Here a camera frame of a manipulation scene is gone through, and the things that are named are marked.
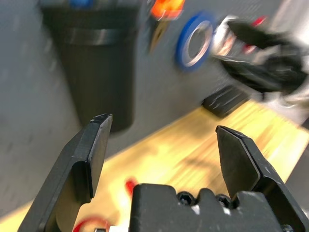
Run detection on white tape roll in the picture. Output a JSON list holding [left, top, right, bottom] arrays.
[[211, 14, 242, 58]]

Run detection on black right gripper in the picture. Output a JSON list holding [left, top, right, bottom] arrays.
[[214, 21, 309, 95]]

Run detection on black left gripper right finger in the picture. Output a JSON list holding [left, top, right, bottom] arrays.
[[215, 125, 290, 201]]

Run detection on black plastic cup holder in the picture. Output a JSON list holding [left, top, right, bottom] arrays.
[[40, 0, 140, 133]]

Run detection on black rectangular box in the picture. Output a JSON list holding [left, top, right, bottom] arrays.
[[201, 86, 251, 118]]

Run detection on blue tape roll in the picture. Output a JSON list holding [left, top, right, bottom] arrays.
[[175, 10, 217, 73]]

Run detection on orange black needle-nose pliers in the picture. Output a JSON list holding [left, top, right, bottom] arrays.
[[147, 0, 186, 55]]

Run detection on dark grey pegboard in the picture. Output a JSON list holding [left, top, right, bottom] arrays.
[[0, 0, 309, 218]]

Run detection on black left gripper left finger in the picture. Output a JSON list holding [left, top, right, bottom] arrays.
[[18, 113, 113, 232]]

